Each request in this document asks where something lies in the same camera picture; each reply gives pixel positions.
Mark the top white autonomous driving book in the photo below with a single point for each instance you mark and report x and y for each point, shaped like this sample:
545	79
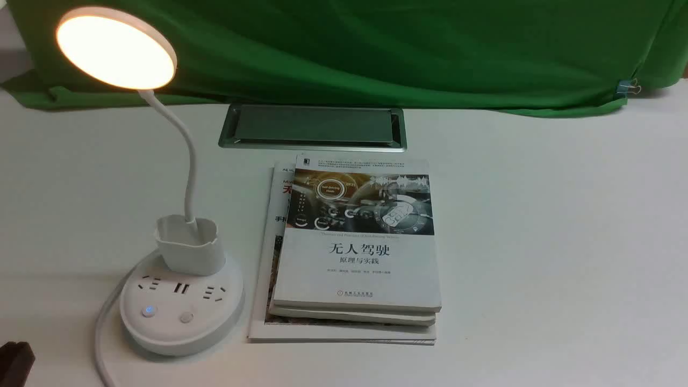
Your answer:
359	235

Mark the middle white book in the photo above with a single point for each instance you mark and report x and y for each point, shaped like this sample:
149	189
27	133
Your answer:
297	315

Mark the green backdrop cloth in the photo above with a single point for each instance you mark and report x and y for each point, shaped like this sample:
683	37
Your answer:
532	58

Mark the white desk lamp with sockets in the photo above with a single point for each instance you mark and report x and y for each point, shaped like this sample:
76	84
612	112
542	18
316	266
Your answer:
186	295

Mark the silver desk cable hatch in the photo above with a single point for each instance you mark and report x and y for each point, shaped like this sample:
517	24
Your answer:
314	128

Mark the blue binder clip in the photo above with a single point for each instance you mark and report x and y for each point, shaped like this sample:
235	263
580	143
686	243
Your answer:
627	88

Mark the bottom large thin book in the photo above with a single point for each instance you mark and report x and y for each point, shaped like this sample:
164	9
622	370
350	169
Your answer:
264	327

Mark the dark brown object at corner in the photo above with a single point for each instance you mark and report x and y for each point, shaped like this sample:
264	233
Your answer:
17	359

